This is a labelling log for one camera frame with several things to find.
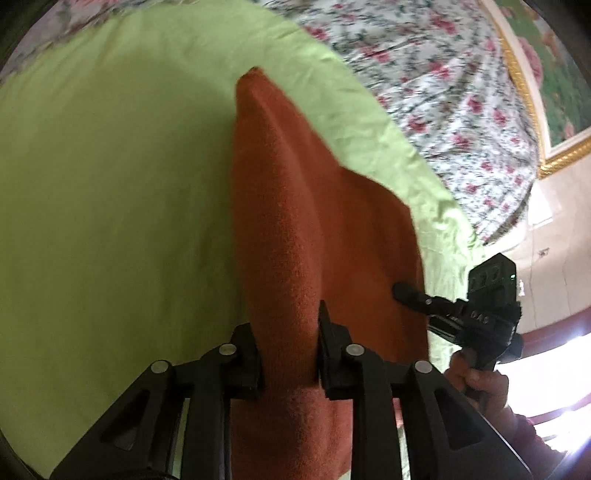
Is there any orange knit sweater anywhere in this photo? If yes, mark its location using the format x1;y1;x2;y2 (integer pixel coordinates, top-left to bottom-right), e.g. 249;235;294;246
228;67;432;480

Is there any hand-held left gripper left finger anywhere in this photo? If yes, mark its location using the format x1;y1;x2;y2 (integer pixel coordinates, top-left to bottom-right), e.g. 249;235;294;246
48;323;264;480

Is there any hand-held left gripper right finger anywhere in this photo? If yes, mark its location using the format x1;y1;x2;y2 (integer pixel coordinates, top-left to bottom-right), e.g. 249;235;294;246
318;300;532;480

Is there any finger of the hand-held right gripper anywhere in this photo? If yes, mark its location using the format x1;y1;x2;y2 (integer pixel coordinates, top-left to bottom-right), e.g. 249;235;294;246
392;282;470;324

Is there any white pink floral quilt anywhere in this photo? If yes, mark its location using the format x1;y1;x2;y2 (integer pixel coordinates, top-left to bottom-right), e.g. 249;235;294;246
259;0;541;245

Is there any gold framed painting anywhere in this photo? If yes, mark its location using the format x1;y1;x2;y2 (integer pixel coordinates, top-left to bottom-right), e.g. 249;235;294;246
478;0;591;181

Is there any green bed sheet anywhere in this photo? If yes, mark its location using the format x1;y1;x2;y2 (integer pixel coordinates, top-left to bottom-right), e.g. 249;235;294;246
0;0;485;478

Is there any person's right hand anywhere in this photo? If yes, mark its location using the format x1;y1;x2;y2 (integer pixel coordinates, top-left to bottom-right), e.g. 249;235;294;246
445;348;511;416

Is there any person's right forearm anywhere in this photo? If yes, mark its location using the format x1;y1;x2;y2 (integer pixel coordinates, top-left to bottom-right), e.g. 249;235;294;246
480;401;571;480

